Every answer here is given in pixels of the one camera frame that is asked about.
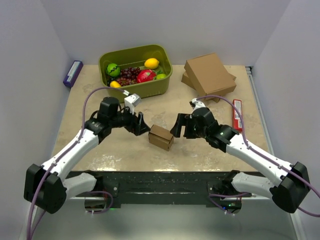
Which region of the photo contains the brown cardboard box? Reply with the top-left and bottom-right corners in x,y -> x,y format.
148,124 -> 174,152

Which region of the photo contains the bottom folded cardboard box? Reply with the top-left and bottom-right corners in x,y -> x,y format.
181,72 -> 220,103

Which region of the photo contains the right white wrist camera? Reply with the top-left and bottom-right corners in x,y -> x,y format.
189,98 -> 210,118

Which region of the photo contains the folded cardboard box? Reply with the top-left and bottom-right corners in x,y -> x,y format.
181,72 -> 220,103
184,53 -> 237,102

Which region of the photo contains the top folded cardboard box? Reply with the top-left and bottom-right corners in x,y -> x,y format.
184,53 -> 237,102

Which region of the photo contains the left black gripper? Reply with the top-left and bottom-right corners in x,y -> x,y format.
110,104 -> 150,136

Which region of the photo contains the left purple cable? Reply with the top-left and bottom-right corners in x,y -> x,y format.
26,87 -> 131,240

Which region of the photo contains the purple cable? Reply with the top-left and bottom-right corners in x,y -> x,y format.
194,95 -> 320,218
26,87 -> 131,240

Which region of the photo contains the small green lime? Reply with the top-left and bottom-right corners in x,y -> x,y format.
156,73 -> 167,80

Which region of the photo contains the red flat box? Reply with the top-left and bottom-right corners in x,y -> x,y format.
232,99 -> 243,133

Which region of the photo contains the red dragon fruit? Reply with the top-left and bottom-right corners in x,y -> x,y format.
136,69 -> 157,83

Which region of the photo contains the green round fruit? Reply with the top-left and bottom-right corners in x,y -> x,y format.
106,63 -> 121,77

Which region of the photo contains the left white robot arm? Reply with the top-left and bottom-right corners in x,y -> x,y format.
23,93 -> 150,214

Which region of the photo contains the yellow lemon front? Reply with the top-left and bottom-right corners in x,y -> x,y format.
109,80 -> 122,88

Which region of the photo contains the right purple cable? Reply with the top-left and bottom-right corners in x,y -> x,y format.
194,95 -> 320,218

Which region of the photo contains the yellow lemon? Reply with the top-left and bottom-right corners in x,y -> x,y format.
144,58 -> 160,70
109,80 -> 122,88

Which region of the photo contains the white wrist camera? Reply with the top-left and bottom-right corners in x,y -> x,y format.
189,98 -> 210,118
124,93 -> 142,115

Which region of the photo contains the aluminium frame rail right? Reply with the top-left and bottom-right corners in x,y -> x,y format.
245,66 -> 275,155

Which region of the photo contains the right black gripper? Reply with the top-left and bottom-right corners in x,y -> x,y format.
170,113 -> 208,139

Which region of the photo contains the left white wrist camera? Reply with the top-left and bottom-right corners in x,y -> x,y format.
124,93 -> 142,115

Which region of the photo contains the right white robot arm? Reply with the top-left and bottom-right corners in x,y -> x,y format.
170,107 -> 310,214

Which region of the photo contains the purple white small box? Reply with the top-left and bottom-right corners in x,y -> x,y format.
63,60 -> 84,88

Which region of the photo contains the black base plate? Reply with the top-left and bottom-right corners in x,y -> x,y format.
79,170 -> 239,208

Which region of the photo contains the purple grape bunch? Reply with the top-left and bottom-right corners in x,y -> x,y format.
115,67 -> 141,87

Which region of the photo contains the olive green plastic basket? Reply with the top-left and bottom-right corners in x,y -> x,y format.
98,44 -> 173,102

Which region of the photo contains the yellow lemon back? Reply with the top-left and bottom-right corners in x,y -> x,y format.
144,58 -> 160,70

